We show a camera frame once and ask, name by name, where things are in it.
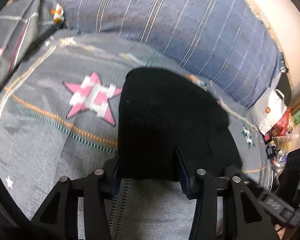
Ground dark bottle with blue label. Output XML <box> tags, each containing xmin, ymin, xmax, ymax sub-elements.
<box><xmin>266</xmin><ymin>146</ymin><xmax>277</xmax><ymax>159</ymax></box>

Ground dark bottle with pink label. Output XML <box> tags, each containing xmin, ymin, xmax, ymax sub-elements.
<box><xmin>263</xmin><ymin>132</ymin><xmax>272</xmax><ymax>144</ymax></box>

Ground grey star-pattern quilt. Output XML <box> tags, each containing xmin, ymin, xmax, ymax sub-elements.
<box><xmin>0</xmin><ymin>0</ymin><xmax>64</xmax><ymax>88</ymax></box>

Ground blue plaid pillow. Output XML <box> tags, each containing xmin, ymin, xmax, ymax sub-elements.
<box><xmin>56</xmin><ymin>0</ymin><xmax>286</xmax><ymax>107</ymax></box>

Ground white paper shopping bag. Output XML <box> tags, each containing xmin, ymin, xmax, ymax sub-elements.
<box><xmin>250</xmin><ymin>88</ymin><xmax>287</xmax><ymax>135</ymax></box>

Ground black pants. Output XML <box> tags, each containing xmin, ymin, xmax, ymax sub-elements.
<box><xmin>116</xmin><ymin>67</ymin><xmax>243</xmax><ymax>182</ymax></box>

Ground grey star-pattern bed sheet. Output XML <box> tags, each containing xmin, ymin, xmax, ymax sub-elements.
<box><xmin>0</xmin><ymin>28</ymin><xmax>273</xmax><ymax>240</ymax></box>

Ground clear plastic bag with items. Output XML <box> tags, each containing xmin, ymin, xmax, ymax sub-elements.
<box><xmin>272</xmin><ymin>123</ymin><xmax>300</xmax><ymax>176</ymax></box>

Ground red plastic bag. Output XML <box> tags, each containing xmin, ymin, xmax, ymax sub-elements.
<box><xmin>271</xmin><ymin>107</ymin><xmax>290</xmax><ymax>137</ymax></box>

